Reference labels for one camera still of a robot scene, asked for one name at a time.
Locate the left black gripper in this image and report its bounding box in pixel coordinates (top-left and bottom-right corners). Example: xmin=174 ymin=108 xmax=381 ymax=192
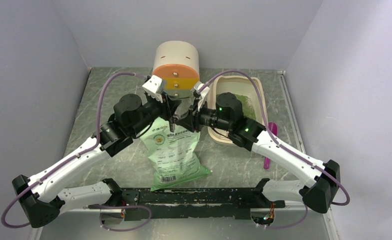
xmin=130 ymin=91 xmax=183 ymax=136

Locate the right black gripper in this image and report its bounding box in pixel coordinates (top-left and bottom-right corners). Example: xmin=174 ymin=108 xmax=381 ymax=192
xmin=176 ymin=97 xmax=232 ymax=132

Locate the green litter bag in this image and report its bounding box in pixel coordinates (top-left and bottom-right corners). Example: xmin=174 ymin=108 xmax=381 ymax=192
xmin=141 ymin=118 xmax=211 ymax=192

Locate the magenta plastic scoop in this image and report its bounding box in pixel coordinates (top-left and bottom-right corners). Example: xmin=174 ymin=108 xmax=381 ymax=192
xmin=263 ymin=121 xmax=279 ymax=170

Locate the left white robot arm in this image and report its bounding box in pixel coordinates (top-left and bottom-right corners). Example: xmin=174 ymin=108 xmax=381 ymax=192
xmin=12 ymin=93 xmax=181 ymax=228

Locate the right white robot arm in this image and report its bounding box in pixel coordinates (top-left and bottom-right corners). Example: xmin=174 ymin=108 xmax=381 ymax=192
xmin=176 ymin=92 xmax=341 ymax=214

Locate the beige litter box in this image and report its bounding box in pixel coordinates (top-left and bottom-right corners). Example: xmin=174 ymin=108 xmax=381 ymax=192
xmin=207 ymin=75 xmax=268 ymax=125

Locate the beige orange drawer cabinet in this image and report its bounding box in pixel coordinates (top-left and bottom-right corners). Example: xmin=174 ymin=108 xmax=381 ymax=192
xmin=152 ymin=40 xmax=200 ymax=99

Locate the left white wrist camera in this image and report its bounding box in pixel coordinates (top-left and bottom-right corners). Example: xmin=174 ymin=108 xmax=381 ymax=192
xmin=142 ymin=75 xmax=167 ymax=103

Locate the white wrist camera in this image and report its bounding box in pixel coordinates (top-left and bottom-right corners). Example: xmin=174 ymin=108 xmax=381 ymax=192
xmin=142 ymin=75 xmax=167 ymax=103
xmin=191 ymin=81 xmax=210 ymax=112

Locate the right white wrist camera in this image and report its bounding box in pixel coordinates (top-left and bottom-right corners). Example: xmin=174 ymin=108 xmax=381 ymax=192
xmin=191 ymin=81 xmax=210 ymax=112

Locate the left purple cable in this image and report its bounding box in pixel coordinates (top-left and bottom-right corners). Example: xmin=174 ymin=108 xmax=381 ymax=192
xmin=1 ymin=72 xmax=153 ymax=233

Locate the purple cable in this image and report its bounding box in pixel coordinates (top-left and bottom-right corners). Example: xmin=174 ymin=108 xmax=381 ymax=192
xmin=195 ymin=69 xmax=351 ymax=230
xmin=1 ymin=72 xmax=153 ymax=233

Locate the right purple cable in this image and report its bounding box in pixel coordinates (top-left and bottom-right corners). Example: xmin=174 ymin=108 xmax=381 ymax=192
xmin=195 ymin=69 xmax=351 ymax=230

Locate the black mounting rail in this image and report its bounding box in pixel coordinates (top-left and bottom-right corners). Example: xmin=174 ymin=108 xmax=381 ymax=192
xmin=104 ymin=187 xmax=285 ymax=221

